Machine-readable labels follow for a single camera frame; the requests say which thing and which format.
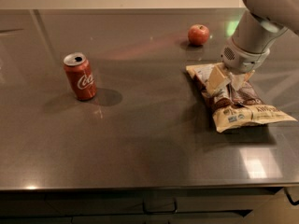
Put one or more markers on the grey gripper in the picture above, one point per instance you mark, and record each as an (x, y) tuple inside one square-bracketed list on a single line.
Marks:
[(242, 61)]

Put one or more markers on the brown and cream chip bag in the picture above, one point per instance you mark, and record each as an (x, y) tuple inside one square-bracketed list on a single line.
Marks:
[(233, 109)]

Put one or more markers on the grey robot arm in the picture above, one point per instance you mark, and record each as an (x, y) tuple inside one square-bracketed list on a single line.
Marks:
[(248, 47)]

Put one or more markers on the red coke can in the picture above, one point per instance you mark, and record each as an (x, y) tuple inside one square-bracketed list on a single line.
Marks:
[(80, 76)]

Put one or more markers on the red apple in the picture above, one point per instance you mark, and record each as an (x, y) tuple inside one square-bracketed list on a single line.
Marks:
[(198, 34)]

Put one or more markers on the black handle at right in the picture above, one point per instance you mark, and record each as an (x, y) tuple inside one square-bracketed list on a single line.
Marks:
[(289, 198)]

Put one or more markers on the black drawer handle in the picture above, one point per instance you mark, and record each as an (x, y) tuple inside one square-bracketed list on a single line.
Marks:
[(164, 206)]

